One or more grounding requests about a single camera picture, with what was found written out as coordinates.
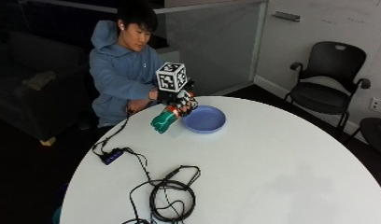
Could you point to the blue bowl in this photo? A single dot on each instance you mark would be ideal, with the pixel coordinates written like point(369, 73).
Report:
point(204, 119)

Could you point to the black office chair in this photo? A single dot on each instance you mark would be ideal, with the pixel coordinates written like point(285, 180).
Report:
point(325, 84)

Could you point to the white marker cube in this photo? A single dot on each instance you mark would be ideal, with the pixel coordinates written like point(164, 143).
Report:
point(170, 77)

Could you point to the white wall socket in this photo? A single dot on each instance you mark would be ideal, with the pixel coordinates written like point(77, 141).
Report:
point(379, 105)

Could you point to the the person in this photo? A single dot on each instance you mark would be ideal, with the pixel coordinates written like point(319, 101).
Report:
point(117, 77)

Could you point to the white earbud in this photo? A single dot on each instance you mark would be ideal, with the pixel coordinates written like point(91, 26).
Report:
point(121, 26)

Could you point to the green bottle with orange band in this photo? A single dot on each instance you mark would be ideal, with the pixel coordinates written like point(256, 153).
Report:
point(164, 119)

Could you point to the dark sofa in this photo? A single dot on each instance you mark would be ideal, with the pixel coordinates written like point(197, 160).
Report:
point(32, 84)

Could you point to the small black hub box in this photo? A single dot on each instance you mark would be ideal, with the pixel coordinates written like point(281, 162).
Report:
point(111, 156)

